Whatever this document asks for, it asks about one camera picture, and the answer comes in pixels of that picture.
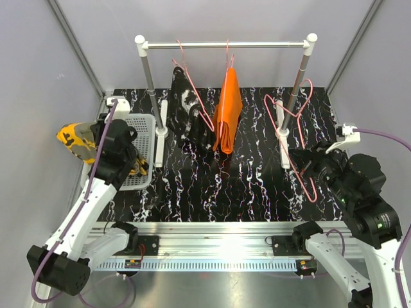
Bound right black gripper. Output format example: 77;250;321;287
289;139;355;205

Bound yellow camouflage trousers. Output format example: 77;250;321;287
57;121;148;175

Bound black and white trousers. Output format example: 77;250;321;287
168;66;216;151

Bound orange trousers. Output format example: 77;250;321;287
213;67;243;155

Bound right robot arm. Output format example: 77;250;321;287
291;143;410;307

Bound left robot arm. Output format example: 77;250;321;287
27;117;139;302

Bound white and steel clothes rack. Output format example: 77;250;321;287
134;33;318;169

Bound white perforated plastic basket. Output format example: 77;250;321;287
119;114;155;191

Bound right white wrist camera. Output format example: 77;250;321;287
325;123;361;154

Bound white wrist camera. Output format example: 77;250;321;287
104;97;131;123
325;123;361;154

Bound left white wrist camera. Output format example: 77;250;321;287
104;97;131;123

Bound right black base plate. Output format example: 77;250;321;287
265;235;302;257

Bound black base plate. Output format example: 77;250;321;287
125;235;160;256
265;235;302;257

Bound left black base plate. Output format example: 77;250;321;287
125;235;160;256

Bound aluminium mounting rail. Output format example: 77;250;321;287
86;221;367;261

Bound white slotted cable duct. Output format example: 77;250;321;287
96;258;297;272

